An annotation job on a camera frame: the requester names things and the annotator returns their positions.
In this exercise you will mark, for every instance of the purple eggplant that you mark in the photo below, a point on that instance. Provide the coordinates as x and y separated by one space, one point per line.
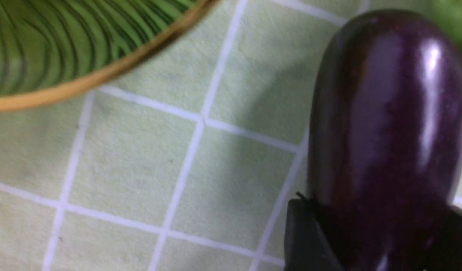
385 150

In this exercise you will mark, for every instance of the green checkered tablecloth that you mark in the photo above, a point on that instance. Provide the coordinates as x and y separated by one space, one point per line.
185 163

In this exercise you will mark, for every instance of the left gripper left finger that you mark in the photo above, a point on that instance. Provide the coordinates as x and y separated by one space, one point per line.
305 245

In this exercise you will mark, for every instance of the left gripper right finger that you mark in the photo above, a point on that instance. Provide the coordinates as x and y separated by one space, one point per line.
445 253

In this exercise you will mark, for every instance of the green glass leaf plate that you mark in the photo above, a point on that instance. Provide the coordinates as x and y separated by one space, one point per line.
52 50

